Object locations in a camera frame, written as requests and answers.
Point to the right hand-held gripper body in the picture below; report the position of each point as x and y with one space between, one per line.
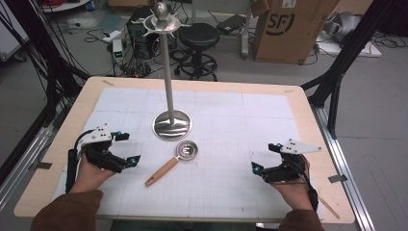
285 166

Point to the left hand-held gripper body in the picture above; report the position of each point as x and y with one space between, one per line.
102 157

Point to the tall metal stand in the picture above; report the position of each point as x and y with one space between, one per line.
167 64

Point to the person's left hand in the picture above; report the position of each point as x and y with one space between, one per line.
89 176

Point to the person's right hand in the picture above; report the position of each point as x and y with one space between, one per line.
296 192

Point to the white grid mat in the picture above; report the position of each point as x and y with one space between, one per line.
224 128

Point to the grey tape piece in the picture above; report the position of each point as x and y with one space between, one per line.
45 165
337 178

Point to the beige masking tape piece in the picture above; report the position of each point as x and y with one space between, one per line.
107 82

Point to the white device with green display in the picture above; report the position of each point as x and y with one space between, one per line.
117 50

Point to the black computer tower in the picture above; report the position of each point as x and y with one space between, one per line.
141 38

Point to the white power strip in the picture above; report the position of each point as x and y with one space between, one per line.
112 36

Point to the large cardboard box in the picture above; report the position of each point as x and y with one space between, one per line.
288 32

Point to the black round stool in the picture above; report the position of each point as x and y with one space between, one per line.
198 38

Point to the black flat device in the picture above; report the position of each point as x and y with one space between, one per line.
231 23

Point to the silver grey appliance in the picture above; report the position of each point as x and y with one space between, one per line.
343 25

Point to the aluminium rail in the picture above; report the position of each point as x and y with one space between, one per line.
19 166
346 179

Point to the white metal post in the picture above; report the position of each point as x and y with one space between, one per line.
245 32

